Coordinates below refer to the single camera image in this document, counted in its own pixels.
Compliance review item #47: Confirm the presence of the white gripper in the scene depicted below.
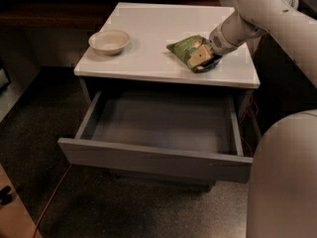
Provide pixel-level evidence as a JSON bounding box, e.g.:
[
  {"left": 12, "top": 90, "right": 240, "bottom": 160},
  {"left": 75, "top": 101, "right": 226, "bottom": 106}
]
[{"left": 187, "top": 11, "right": 265, "bottom": 68}]

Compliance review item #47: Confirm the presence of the green jalapeno chip bag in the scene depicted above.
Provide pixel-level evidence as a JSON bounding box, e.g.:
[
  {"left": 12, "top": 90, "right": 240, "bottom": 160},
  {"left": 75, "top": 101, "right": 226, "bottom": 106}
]
[{"left": 166, "top": 35, "right": 222, "bottom": 73}]

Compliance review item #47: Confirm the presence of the grey top drawer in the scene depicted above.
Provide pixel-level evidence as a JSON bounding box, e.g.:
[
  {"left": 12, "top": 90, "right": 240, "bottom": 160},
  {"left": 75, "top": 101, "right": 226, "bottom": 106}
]
[{"left": 58, "top": 90, "right": 253, "bottom": 184}]

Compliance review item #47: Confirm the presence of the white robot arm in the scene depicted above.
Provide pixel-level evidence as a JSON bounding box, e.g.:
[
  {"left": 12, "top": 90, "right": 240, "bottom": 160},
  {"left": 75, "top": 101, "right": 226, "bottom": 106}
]
[{"left": 209, "top": 0, "right": 317, "bottom": 238}]

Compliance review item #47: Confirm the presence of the grey drawer cabinet white top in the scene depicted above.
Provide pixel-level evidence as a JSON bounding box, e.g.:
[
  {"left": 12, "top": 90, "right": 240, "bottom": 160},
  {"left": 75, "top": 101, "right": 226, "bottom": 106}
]
[{"left": 73, "top": 2, "right": 261, "bottom": 193}]

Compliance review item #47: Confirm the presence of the white paper bowl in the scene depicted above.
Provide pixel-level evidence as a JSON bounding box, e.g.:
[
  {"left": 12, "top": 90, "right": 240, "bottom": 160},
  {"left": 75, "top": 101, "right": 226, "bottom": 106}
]
[{"left": 88, "top": 30, "right": 130, "bottom": 56}]

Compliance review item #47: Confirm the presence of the dark wooden shelf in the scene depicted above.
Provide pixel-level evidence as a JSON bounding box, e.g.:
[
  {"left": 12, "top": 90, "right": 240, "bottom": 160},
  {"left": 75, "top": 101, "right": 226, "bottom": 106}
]
[{"left": 0, "top": 0, "right": 220, "bottom": 30}]

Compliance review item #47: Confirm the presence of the black object on wood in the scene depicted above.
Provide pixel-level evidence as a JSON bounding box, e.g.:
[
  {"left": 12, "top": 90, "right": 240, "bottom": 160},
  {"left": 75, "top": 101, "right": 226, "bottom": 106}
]
[{"left": 0, "top": 185, "right": 12, "bottom": 205}]

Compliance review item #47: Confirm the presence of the light wooden board corner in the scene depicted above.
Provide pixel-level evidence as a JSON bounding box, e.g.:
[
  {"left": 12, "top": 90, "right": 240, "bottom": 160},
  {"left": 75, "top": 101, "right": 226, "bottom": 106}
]
[{"left": 0, "top": 164, "right": 43, "bottom": 238}]

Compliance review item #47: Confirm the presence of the orange cable on floor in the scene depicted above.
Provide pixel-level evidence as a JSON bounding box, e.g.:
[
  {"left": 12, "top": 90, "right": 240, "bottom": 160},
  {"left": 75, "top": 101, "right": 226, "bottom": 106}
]
[{"left": 31, "top": 92, "right": 259, "bottom": 238}]

